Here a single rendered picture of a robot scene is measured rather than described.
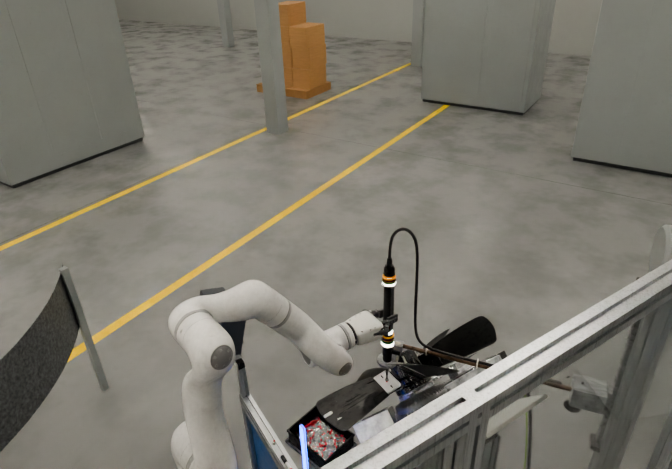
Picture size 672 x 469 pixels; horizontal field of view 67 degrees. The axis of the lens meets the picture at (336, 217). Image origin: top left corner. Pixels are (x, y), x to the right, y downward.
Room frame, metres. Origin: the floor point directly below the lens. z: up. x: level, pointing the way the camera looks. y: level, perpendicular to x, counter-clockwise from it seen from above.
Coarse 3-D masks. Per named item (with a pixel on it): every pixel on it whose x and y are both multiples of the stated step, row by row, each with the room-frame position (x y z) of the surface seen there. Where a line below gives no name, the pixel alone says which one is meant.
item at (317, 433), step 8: (320, 424) 1.42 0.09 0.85; (296, 432) 1.39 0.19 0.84; (312, 432) 1.38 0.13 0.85; (320, 432) 1.38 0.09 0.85; (328, 432) 1.38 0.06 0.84; (336, 432) 1.38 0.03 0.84; (312, 440) 1.35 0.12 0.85; (328, 440) 1.34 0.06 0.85; (336, 440) 1.35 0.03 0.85; (344, 440) 1.34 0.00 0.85; (312, 448) 1.31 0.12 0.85; (320, 448) 1.31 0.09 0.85; (336, 448) 1.31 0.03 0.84; (328, 456) 1.28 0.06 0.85
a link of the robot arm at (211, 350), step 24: (192, 336) 0.92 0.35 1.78; (216, 336) 0.91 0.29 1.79; (192, 360) 0.88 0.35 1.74; (216, 360) 0.87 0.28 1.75; (192, 384) 0.89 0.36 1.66; (216, 384) 0.91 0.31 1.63; (192, 408) 0.89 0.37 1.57; (216, 408) 0.91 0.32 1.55; (192, 432) 0.88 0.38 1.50; (216, 432) 0.89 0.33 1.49; (192, 456) 0.88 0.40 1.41; (216, 456) 0.85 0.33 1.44
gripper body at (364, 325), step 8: (360, 312) 1.32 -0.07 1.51; (368, 312) 1.31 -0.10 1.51; (352, 320) 1.27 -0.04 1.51; (360, 320) 1.27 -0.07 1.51; (368, 320) 1.27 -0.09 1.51; (376, 320) 1.27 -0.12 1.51; (352, 328) 1.22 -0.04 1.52; (360, 328) 1.23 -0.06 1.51; (368, 328) 1.23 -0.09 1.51; (376, 328) 1.24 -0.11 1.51; (360, 336) 1.21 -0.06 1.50; (368, 336) 1.22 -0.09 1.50; (376, 336) 1.23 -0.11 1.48; (360, 344) 1.21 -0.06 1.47
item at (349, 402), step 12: (360, 384) 1.32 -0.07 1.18; (372, 384) 1.31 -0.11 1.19; (336, 396) 1.29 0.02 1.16; (348, 396) 1.27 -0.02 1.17; (360, 396) 1.26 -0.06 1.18; (372, 396) 1.26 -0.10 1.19; (384, 396) 1.25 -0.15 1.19; (324, 408) 1.24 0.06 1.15; (336, 408) 1.22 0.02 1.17; (348, 408) 1.21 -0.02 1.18; (360, 408) 1.21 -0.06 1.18; (372, 408) 1.21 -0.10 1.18; (348, 420) 1.16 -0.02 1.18
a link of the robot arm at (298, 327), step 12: (288, 300) 1.12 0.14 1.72; (288, 312) 1.08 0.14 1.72; (300, 312) 1.12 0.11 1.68; (288, 324) 1.07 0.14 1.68; (300, 324) 1.09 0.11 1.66; (312, 324) 1.12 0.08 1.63; (288, 336) 1.08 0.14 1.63; (300, 336) 1.09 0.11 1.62; (312, 336) 1.10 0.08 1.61; (324, 336) 1.10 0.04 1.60; (300, 348) 1.09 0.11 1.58; (312, 348) 1.08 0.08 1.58; (324, 348) 1.08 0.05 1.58; (336, 348) 1.09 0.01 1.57; (312, 360) 1.07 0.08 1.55; (324, 360) 1.07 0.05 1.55; (336, 360) 1.08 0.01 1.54; (348, 360) 1.10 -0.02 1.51; (336, 372) 1.08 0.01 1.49; (348, 372) 1.10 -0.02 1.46
